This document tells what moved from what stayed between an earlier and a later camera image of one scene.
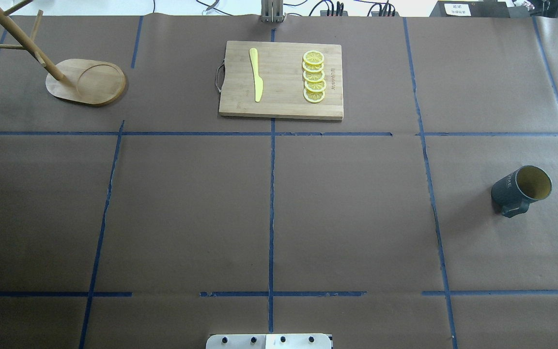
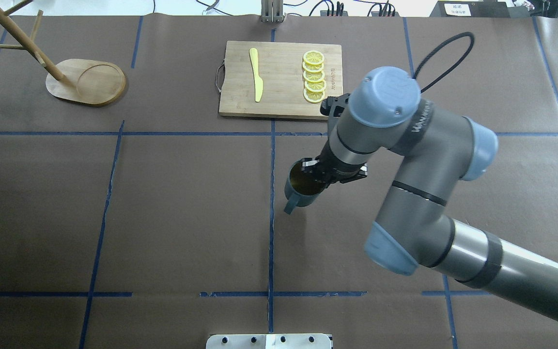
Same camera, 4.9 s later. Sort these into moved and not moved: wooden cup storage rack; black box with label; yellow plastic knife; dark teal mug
Moved: dark teal mug
Not moved: black box with label; yellow plastic knife; wooden cup storage rack
